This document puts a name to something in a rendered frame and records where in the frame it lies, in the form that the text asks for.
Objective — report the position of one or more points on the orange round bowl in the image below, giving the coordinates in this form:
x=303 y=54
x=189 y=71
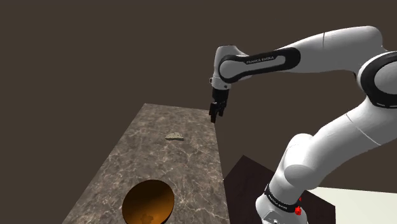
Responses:
x=149 y=203

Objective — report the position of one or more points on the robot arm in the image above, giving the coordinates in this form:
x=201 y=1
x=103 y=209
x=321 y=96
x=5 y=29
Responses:
x=325 y=145

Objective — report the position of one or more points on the beige bread slice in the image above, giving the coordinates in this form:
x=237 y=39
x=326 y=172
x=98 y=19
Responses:
x=174 y=136

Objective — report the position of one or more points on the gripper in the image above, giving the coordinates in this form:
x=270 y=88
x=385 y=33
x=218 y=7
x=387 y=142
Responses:
x=220 y=94

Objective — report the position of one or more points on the dark robot stand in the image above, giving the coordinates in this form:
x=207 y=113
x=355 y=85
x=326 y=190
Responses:
x=245 y=189

